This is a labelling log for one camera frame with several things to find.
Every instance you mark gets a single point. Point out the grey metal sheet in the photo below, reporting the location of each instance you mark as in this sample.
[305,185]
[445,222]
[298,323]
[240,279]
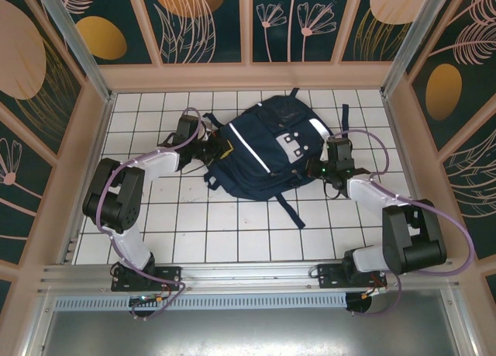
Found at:
[248,332]

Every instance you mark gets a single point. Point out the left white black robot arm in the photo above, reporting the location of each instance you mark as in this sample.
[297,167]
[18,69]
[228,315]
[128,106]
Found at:
[112,201]

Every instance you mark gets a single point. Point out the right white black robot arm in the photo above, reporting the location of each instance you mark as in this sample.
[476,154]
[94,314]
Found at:
[414,239]

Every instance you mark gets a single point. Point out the aluminium mounting rail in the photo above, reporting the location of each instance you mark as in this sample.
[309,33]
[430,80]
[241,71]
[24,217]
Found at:
[252,272]

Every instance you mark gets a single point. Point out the navy blue backpack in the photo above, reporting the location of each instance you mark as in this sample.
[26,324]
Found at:
[263,162]

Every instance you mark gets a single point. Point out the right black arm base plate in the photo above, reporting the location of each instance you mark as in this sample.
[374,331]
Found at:
[329,276]

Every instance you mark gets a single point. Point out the small green circuit board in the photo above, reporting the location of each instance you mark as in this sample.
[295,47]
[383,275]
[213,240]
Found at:
[145,298]

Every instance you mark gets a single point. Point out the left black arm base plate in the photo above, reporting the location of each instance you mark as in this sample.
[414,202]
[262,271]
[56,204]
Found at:
[170,274]

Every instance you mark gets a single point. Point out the aluminium corner post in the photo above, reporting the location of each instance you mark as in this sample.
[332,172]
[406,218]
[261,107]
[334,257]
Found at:
[408,38]
[77,38]

